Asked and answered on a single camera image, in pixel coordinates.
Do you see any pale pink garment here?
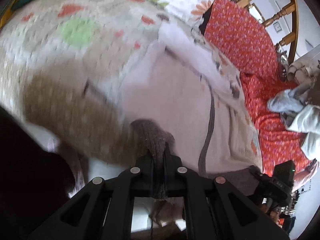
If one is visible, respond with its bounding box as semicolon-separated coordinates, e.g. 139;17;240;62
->
57;22;263;228

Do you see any grey white clothing pile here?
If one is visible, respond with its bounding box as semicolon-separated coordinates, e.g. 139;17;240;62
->
267;81;319;160

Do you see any heart pattern quilt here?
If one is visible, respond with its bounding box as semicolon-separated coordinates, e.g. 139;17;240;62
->
0;0;263;168

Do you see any red floral pillow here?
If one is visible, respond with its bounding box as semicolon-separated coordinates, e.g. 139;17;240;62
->
204;0;311;176

